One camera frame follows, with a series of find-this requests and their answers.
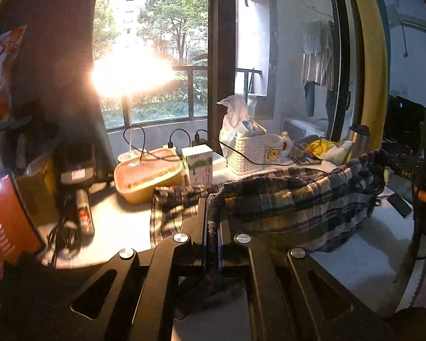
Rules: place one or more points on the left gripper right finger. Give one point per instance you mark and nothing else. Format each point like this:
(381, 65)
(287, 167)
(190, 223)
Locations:
(290, 296)

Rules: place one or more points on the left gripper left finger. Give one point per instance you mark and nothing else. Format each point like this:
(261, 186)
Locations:
(132, 296)

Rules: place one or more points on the plaid pants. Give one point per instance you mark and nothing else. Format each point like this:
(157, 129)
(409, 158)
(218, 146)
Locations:
(295, 206)

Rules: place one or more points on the steel thermos tumbler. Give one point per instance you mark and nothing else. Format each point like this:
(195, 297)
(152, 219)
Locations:
(359, 136)

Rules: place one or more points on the spray can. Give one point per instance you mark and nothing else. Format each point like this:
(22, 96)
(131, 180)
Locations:
(84, 212)

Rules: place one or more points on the tan lidded food container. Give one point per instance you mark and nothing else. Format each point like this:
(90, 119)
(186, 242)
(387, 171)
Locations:
(136, 179)

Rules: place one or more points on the yellow curtain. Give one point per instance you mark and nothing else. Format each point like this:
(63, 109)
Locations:
(377, 58)

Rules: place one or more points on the red tablet screen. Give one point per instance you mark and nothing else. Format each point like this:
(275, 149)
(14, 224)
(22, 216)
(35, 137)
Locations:
(18, 235)

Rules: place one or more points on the white bear mug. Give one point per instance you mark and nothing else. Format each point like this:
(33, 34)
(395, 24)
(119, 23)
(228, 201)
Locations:
(276, 147)

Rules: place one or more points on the black handheld device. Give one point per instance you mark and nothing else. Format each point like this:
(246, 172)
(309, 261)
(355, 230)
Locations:
(78, 165)

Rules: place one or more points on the white plastic basket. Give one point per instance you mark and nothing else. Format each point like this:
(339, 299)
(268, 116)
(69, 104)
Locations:
(246, 154)

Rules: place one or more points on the green white carton box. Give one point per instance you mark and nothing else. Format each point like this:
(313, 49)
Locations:
(199, 162)

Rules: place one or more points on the white desk lamp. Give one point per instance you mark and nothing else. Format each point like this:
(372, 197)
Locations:
(131, 67)

